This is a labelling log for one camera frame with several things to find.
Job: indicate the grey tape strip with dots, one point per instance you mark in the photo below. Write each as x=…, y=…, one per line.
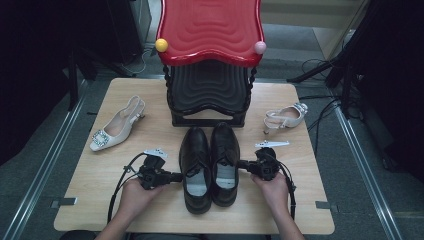
x=326, y=206
x=63, y=202

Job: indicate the person's right hand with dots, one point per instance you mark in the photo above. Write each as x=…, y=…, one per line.
x=276, y=193

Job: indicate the yellow ball knob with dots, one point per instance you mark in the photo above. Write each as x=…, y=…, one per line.
x=161, y=45

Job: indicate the person's left hand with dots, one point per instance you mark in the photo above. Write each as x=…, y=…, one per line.
x=131, y=200

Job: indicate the white slingback heel shoe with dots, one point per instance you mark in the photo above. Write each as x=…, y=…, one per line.
x=113, y=136
x=293, y=121

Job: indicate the black tripod stand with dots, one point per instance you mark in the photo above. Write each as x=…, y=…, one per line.
x=333, y=66

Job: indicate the pink ball knob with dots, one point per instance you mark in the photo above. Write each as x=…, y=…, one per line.
x=260, y=47

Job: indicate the black metal stand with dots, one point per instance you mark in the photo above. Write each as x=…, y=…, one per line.
x=72, y=83

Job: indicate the black leather shoe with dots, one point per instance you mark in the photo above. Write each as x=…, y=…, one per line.
x=225, y=140
x=195, y=146

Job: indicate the red and black shoe rack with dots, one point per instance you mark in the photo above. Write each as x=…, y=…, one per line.
x=210, y=30

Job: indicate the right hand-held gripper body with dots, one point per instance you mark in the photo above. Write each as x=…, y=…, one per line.
x=266, y=166

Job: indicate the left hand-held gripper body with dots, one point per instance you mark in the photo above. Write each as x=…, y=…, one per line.
x=153, y=175

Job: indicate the metal floor rail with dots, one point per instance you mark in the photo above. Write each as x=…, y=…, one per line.
x=43, y=166
x=366, y=173

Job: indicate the dark curtain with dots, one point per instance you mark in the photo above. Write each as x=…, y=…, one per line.
x=396, y=83
x=33, y=66

